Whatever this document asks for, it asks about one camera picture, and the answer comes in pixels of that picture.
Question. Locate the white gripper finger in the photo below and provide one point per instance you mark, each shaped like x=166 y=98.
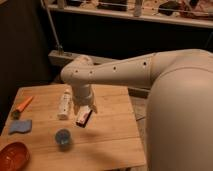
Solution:
x=76 y=109
x=93 y=108

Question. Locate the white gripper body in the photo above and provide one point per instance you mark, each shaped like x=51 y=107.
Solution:
x=83 y=95

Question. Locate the red ceramic bowl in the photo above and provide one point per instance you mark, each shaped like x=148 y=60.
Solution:
x=14 y=157

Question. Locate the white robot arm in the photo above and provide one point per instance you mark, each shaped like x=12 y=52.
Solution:
x=179 y=110

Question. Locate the small red-white box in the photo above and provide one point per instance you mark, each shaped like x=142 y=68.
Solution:
x=83 y=116

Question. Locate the white plastic bottle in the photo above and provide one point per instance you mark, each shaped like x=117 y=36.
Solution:
x=64 y=105

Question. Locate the blue glass cup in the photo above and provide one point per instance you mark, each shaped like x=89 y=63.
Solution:
x=63 y=137

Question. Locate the metal rod stand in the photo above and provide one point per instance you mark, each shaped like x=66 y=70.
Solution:
x=59 y=47

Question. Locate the blue cloth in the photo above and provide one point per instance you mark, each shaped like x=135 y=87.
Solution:
x=18 y=126

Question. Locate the orange carrot toy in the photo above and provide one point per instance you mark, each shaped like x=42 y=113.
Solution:
x=20 y=108

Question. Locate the upper shelf with clutter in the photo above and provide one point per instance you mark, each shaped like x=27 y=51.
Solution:
x=194 y=13

